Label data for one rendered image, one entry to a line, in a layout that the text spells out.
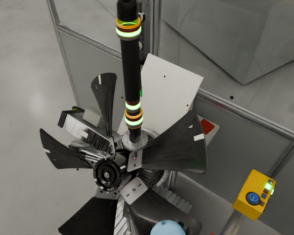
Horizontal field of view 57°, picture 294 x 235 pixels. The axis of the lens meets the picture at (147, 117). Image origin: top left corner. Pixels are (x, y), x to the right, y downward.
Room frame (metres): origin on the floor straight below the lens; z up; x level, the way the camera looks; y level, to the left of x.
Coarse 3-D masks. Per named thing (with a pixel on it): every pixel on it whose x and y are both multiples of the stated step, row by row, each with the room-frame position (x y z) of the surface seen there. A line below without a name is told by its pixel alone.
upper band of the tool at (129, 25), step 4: (116, 20) 0.43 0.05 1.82; (136, 20) 0.44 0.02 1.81; (116, 24) 0.42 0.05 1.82; (120, 24) 0.44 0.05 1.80; (124, 24) 0.45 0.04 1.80; (128, 24) 0.45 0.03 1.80; (132, 24) 0.45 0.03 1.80; (136, 24) 0.41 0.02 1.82; (124, 28) 0.41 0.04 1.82; (128, 28) 0.40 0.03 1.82; (124, 32) 0.41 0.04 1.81; (132, 32) 0.41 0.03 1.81; (124, 36) 0.41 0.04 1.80; (128, 36) 0.40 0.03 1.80; (132, 36) 0.41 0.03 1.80
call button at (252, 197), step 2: (250, 194) 0.43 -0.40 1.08; (252, 194) 0.43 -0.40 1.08; (254, 194) 0.43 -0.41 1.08; (256, 194) 0.43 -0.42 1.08; (248, 196) 0.42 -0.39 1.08; (250, 196) 0.42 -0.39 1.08; (252, 196) 0.42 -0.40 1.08; (254, 196) 0.42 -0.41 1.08; (256, 196) 0.42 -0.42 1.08; (258, 196) 0.42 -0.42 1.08; (248, 198) 0.42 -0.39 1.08; (250, 198) 0.42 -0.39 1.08; (252, 198) 0.42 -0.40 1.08; (254, 198) 0.42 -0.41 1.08; (256, 198) 0.42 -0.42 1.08; (258, 198) 0.42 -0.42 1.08; (250, 200) 0.41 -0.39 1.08; (252, 200) 0.41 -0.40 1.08; (254, 200) 0.41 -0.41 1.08; (256, 200) 0.41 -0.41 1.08; (258, 200) 0.41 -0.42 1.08; (252, 202) 0.40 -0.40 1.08; (254, 202) 0.40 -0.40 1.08; (256, 202) 0.40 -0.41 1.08
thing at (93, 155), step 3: (81, 150) 0.62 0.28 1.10; (84, 150) 0.62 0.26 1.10; (81, 153) 0.61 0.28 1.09; (84, 153) 0.60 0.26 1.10; (87, 153) 0.60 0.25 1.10; (90, 153) 0.60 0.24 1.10; (93, 153) 0.60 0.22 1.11; (90, 156) 0.59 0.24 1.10; (93, 156) 0.59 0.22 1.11; (96, 156) 0.58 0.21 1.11; (99, 156) 0.58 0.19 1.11
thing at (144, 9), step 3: (138, 0) 1.00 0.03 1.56; (141, 0) 1.00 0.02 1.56; (144, 0) 1.00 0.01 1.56; (147, 0) 1.00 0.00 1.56; (138, 3) 1.00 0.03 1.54; (144, 3) 1.00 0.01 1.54; (147, 3) 1.00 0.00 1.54; (144, 6) 1.00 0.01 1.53; (147, 6) 1.00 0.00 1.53; (144, 9) 1.00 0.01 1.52; (147, 9) 1.00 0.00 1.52
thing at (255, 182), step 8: (248, 176) 0.52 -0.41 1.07; (256, 176) 0.51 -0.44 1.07; (264, 176) 0.51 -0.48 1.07; (248, 184) 0.48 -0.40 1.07; (256, 184) 0.48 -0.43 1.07; (264, 184) 0.48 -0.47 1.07; (272, 184) 0.48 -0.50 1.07; (240, 192) 0.45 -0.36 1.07; (248, 192) 0.44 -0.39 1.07; (256, 192) 0.45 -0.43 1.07; (240, 200) 0.41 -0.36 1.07; (248, 200) 0.41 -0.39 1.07; (264, 200) 0.41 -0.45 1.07; (240, 208) 0.40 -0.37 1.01; (248, 208) 0.39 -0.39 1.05; (256, 208) 0.38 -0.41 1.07; (248, 216) 0.38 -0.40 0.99; (256, 216) 0.37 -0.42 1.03
